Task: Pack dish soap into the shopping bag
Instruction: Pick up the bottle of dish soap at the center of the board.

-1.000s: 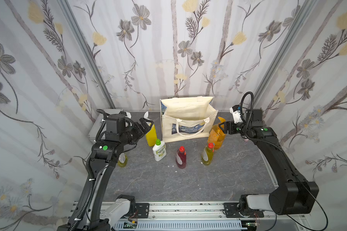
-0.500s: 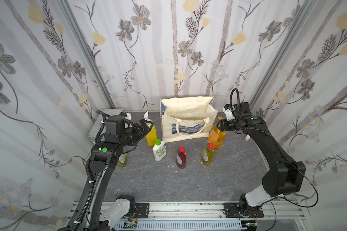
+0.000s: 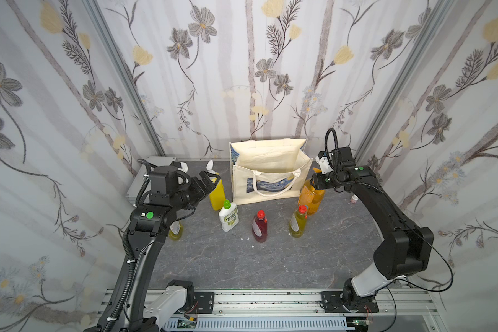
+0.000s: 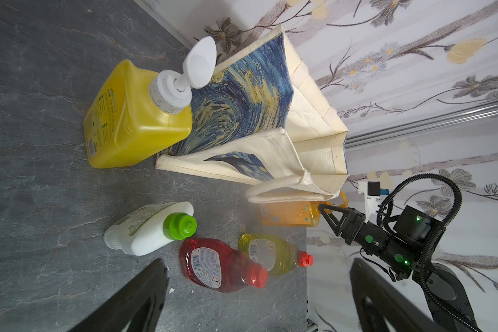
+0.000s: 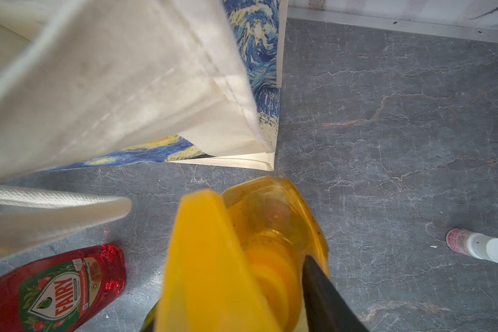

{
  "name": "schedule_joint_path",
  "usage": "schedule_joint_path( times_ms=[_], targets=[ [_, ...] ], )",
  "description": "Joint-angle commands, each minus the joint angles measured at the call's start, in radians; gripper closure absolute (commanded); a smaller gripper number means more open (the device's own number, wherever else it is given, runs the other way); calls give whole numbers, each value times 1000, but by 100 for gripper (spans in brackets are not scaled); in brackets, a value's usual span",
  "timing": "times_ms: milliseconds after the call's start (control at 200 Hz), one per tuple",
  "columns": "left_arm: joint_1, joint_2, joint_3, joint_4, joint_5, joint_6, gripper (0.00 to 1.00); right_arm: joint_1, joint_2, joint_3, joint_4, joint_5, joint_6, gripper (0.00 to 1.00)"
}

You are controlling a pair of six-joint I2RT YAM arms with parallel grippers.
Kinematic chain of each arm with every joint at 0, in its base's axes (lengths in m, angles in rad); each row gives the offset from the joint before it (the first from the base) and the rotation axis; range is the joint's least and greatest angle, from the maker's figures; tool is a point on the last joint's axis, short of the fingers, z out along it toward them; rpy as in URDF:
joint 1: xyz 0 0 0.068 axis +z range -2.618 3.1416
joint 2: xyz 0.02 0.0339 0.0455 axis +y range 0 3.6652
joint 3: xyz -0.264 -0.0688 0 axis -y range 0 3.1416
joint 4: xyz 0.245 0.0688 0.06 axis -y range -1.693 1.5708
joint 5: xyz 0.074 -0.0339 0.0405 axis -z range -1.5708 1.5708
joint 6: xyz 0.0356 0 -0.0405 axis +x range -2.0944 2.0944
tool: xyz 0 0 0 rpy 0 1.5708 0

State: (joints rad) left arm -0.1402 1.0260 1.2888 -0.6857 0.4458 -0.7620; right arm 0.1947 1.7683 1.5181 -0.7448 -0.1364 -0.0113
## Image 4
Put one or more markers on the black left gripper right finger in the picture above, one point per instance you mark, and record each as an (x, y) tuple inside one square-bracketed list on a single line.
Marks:
[(379, 305)]

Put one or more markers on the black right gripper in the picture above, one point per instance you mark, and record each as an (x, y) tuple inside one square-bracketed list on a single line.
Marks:
[(376, 241)]

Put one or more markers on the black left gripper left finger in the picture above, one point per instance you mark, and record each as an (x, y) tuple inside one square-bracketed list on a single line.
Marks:
[(135, 307)]

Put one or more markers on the orange pump soap bottle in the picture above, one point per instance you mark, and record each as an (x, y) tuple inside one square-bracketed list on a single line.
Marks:
[(291, 214)]

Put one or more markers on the yellow-green dish soap red cap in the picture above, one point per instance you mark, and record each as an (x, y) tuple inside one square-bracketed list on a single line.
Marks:
[(276, 255)]

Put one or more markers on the red dish soap bottle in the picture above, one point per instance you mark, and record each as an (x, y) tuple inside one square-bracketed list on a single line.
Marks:
[(215, 265)]

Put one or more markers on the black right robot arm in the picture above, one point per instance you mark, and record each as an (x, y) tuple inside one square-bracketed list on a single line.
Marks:
[(446, 297)]

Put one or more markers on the cream starry night tote bag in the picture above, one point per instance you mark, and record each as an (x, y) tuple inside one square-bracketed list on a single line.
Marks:
[(263, 121)]

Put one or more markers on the large yellow pump soap bottle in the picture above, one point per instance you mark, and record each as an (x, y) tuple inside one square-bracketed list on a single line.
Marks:
[(138, 112)]

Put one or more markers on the white bottle green cap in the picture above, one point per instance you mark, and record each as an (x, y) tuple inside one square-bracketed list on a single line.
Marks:
[(151, 227)]

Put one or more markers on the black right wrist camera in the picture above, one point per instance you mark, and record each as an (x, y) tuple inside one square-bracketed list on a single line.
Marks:
[(413, 226)]

